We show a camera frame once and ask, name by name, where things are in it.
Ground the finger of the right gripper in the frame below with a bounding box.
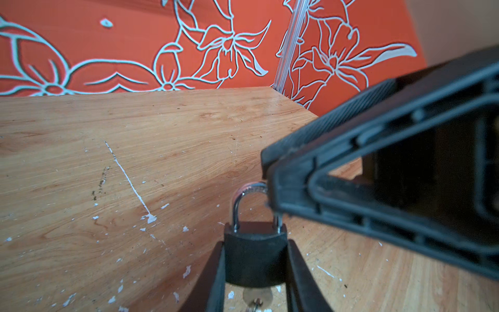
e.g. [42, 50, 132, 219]
[261, 46, 498, 280]

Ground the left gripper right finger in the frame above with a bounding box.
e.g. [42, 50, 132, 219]
[286, 240, 333, 312]

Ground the small black padlock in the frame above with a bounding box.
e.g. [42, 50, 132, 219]
[224, 181, 288, 288]

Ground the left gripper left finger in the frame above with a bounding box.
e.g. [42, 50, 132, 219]
[179, 241, 226, 312]

